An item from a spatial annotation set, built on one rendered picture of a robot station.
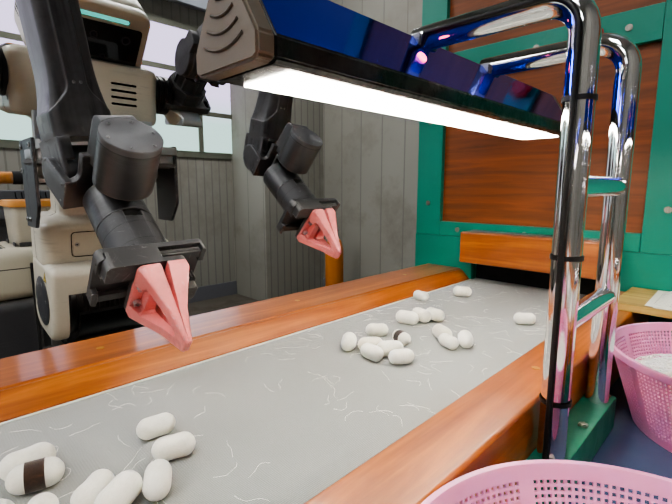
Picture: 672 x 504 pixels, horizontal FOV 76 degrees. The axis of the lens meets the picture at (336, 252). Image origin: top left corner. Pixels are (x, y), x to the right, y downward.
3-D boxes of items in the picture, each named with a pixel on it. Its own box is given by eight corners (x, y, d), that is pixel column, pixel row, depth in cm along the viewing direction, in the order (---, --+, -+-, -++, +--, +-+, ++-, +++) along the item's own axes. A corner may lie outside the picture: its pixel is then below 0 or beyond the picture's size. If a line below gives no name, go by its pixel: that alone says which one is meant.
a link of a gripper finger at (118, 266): (222, 317, 38) (179, 243, 42) (139, 338, 33) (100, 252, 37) (201, 360, 42) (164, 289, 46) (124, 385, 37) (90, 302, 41)
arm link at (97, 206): (131, 210, 51) (77, 214, 47) (140, 162, 47) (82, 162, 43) (153, 251, 48) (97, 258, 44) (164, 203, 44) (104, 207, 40)
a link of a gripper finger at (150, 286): (245, 311, 40) (202, 241, 44) (169, 330, 35) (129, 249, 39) (223, 353, 44) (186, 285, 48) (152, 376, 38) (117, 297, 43)
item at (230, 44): (194, 79, 33) (189, -25, 32) (523, 141, 76) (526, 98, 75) (255, 57, 27) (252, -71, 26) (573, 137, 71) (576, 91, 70)
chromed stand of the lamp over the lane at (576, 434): (383, 431, 51) (390, 26, 44) (467, 378, 65) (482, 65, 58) (555, 517, 38) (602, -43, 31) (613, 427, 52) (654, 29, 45)
